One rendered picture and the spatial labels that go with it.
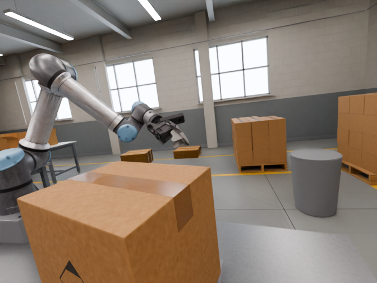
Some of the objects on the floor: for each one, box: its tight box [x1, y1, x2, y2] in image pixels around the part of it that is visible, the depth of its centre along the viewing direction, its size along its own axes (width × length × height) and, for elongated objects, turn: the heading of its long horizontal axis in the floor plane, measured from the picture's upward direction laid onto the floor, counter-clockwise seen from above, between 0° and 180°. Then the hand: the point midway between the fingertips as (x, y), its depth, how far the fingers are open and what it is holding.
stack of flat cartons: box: [120, 149, 154, 163], centre depth 473 cm, size 64×53×31 cm
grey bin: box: [290, 149, 343, 217], centre depth 202 cm, size 46×46×62 cm
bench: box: [39, 141, 81, 185], centre depth 442 cm, size 220×80×78 cm, turn 112°
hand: (187, 141), depth 79 cm, fingers closed
